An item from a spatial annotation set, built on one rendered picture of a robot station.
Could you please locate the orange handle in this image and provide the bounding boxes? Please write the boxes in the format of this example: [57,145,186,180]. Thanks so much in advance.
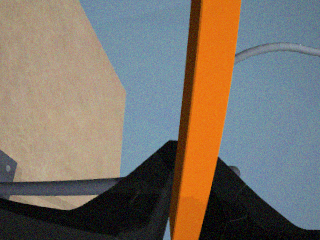
[168,0,241,240]

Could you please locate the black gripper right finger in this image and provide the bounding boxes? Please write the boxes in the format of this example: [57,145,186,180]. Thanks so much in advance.
[199,156,320,240]

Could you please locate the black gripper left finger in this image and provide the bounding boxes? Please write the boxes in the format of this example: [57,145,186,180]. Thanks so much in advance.
[0,140,179,240]

